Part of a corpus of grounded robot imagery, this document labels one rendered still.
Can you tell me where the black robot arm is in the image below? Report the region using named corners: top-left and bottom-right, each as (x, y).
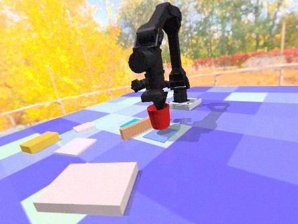
top-left (128, 2), bottom-right (190, 103)

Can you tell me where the red cup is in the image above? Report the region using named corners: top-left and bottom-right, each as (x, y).
top-left (147, 103), bottom-right (170, 130)

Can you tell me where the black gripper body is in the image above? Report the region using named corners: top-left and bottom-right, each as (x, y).
top-left (141, 67), bottom-right (170, 103)

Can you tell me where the yellow rectangular block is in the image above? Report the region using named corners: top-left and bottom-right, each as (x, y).
top-left (19, 132), bottom-right (60, 154)

